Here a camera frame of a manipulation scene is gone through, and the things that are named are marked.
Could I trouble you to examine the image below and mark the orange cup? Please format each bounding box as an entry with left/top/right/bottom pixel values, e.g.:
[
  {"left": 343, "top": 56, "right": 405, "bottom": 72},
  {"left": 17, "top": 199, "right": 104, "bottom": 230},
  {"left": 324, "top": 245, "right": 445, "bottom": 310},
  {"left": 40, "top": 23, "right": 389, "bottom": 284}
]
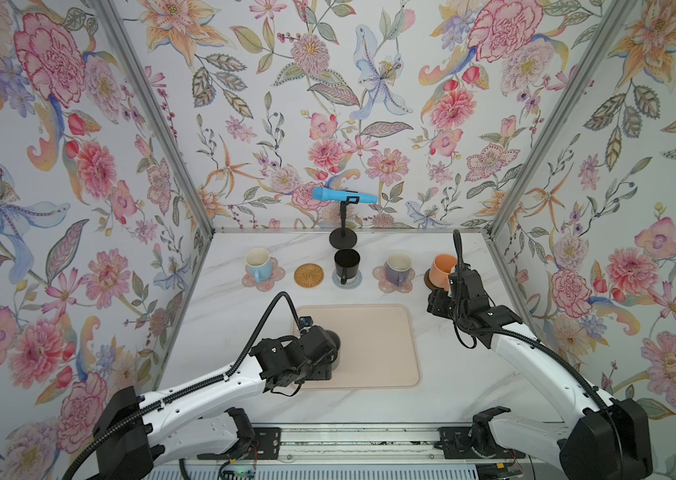
[{"left": 429, "top": 254, "right": 458, "bottom": 291}]

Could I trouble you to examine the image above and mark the brown wooden round coaster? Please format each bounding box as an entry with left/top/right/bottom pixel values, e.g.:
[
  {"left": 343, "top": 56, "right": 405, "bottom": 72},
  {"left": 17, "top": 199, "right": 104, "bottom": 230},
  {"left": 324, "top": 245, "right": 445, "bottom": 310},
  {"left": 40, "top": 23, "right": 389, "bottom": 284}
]
[{"left": 424, "top": 270, "right": 442, "bottom": 291}]

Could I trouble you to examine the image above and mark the white cup with purple outside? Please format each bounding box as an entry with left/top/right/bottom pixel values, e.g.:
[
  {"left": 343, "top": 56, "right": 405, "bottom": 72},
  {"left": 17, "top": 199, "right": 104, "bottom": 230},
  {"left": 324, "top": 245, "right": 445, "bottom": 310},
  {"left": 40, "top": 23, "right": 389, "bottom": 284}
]
[{"left": 384, "top": 252, "right": 413, "bottom": 287}]

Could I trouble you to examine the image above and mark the woven rattan round coaster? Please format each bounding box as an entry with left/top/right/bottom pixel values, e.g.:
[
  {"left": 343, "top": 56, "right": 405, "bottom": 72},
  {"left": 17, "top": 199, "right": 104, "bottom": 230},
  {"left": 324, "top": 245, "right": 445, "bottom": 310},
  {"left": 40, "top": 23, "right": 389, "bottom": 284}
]
[{"left": 294, "top": 263, "right": 325, "bottom": 289}]

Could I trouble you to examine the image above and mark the light blue cup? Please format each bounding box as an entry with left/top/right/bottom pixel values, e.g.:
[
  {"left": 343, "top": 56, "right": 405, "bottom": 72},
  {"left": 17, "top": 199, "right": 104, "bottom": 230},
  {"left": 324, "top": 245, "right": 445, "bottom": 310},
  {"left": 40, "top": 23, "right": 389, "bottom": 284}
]
[{"left": 245, "top": 248, "right": 273, "bottom": 283}]

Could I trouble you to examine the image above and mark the blue woven round coaster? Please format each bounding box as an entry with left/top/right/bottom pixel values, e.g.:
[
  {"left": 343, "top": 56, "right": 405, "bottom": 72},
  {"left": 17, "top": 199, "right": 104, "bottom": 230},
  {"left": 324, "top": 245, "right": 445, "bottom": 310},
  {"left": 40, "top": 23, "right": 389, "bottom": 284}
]
[{"left": 332, "top": 271, "right": 363, "bottom": 290}]

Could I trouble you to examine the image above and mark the black cup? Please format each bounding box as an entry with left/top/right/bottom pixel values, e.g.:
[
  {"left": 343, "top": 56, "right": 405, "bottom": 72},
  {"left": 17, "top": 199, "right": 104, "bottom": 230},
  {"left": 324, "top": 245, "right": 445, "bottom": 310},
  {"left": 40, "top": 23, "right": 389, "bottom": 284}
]
[{"left": 334, "top": 249, "right": 361, "bottom": 285}]

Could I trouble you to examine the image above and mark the grey cup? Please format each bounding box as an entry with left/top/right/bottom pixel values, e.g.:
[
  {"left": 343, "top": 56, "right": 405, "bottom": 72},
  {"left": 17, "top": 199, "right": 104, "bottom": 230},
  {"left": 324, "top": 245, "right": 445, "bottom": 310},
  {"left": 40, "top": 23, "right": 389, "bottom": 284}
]
[{"left": 325, "top": 330, "right": 341, "bottom": 370}]

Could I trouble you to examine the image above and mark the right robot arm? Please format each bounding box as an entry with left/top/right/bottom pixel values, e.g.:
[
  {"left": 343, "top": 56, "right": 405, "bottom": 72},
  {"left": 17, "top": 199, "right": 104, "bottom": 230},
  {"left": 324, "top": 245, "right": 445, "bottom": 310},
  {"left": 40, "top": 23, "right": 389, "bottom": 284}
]
[{"left": 427, "top": 231, "right": 654, "bottom": 479}]

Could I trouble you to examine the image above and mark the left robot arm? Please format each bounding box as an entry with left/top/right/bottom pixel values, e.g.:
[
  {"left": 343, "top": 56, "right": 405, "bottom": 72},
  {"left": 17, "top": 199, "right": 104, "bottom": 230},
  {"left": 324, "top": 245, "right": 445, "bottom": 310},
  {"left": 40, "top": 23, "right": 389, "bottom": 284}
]
[{"left": 92, "top": 325, "right": 341, "bottom": 479}]

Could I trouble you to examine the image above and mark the pink flower silicone coaster right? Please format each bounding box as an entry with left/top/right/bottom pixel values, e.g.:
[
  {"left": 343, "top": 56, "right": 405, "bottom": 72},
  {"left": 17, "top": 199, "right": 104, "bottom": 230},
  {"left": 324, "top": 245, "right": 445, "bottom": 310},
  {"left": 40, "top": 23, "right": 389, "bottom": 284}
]
[{"left": 372, "top": 264, "right": 416, "bottom": 294}]

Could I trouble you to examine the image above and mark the pink flower silicone coaster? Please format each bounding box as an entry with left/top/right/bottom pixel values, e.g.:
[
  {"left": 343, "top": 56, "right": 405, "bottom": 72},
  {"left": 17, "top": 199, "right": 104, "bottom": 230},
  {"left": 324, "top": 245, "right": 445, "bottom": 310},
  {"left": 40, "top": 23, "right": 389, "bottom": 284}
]
[
  {"left": 242, "top": 257, "right": 286, "bottom": 292},
  {"left": 372, "top": 264, "right": 416, "bottom": 294}
]

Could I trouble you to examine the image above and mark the pink flower silicone coaster left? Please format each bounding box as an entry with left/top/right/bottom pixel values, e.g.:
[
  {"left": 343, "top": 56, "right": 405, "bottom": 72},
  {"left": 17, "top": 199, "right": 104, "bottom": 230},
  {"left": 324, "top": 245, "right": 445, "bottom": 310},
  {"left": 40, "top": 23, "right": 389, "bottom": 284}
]
[{"left": 242, "top": 257, "right": 286, "bottom": 292}]

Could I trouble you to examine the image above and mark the beige silicone tray mat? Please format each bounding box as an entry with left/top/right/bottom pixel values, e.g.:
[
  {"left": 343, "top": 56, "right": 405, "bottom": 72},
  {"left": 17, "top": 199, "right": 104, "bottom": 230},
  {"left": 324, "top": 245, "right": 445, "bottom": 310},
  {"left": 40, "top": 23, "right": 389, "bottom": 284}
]
[{"left": 299, "top": 304, "right": 421, "bottom": 390}]

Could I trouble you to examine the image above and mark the black microphone stand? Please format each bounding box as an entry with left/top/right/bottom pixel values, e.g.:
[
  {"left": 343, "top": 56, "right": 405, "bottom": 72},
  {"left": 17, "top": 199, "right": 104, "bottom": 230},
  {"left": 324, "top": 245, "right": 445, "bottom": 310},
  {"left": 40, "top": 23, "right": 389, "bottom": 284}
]
[{"left": 329, "top": 195, "right": 359, "bottom": 250}]

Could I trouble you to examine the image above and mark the blue microphone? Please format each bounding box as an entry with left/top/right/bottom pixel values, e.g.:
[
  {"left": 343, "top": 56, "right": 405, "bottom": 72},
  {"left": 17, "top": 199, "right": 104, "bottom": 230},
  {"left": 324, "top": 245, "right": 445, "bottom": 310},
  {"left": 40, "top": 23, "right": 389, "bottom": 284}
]
[{"left": 312, "top": 187, "right": 378, "bottom": 204}]

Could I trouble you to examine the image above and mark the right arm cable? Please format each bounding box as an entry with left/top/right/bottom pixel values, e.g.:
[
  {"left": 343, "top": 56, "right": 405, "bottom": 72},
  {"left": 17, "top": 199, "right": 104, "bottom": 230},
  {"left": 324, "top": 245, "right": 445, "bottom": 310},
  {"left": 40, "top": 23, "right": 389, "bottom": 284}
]
[{"left": 454, "top": 311, "right": 624, "bottom": 480}]

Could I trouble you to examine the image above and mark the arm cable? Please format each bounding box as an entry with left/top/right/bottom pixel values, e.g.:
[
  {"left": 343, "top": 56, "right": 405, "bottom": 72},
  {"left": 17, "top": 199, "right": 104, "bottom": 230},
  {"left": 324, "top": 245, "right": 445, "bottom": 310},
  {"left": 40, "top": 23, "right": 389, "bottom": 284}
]
[
  {"left": 454, "top": 311, "right": 624, "bottom": 480},
  {"left": 61, "top": 291, "right": 315, "bottom": 480}
]

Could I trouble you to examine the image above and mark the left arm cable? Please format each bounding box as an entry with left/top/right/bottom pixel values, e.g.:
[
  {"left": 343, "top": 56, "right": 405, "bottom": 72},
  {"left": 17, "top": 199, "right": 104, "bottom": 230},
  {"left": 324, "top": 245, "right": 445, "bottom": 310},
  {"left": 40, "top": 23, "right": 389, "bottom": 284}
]
[{"left": 61, "top": 291, "right": 315, "bottom": 480}]

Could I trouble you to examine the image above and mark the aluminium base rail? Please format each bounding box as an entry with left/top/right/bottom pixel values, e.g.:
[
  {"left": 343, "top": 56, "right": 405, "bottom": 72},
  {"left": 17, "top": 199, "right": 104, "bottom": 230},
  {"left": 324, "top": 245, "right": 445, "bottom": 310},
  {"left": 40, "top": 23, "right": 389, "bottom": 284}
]
[{"left": 154, "top": 413, "right": 574, "bottom": 468}]

